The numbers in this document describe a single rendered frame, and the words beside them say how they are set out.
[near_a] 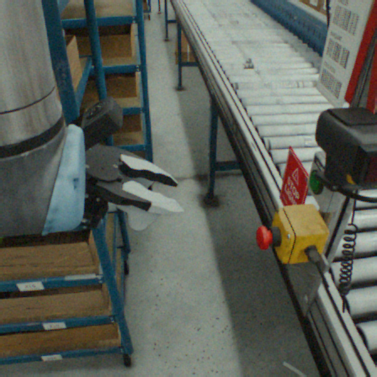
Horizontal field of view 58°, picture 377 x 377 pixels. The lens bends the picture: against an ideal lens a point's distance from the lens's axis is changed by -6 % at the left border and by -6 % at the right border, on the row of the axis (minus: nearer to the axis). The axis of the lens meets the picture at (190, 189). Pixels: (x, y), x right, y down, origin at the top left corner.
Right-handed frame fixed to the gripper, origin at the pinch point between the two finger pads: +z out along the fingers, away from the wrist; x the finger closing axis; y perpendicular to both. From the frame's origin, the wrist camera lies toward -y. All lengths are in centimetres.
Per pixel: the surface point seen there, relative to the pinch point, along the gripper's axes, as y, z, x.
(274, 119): -1, 43, -54
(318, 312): 9.0, 32.5, 9.1
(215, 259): 71, 69, -63
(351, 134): -20.1, 9.1, 9.2
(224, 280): 70, 70, -51
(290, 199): -0.3, 26.5, -9.1
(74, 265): 46, -1, -23
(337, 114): -20.6, 9.6, 5.0
